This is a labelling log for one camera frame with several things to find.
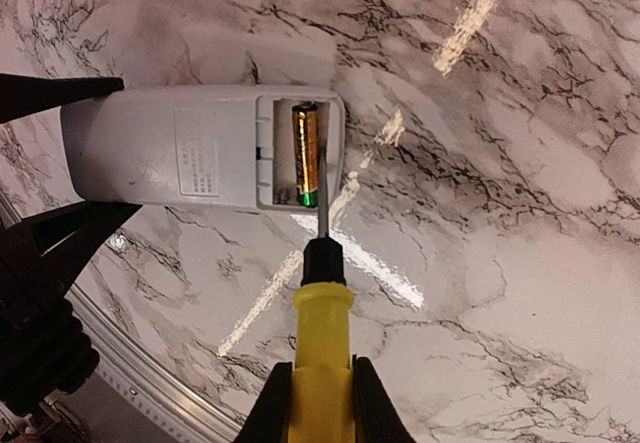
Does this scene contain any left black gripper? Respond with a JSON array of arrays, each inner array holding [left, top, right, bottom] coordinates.
[[1, 202, 141, 413]]

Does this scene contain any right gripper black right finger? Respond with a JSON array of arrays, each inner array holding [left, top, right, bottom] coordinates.
[[352, 355, 416, 443]]

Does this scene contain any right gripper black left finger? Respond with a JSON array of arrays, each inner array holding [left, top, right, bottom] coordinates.
[[233, 362, 293, 443]]

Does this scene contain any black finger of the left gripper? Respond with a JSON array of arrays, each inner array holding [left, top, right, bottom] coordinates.
[[0, 73, 124, 124]]

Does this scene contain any yellow handled screwdriver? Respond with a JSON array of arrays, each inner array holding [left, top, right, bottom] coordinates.
[[286, 149, 355, 442]]

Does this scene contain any white remote control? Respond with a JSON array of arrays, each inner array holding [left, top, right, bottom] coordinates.
[[60, 85, 346, 214]]

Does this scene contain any battery in remote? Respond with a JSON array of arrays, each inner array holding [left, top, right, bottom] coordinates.
[[292, 102, 319, 208]]

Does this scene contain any front aluminium rail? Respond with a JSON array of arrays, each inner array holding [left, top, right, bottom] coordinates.
[[0, 192, 241, 443]]

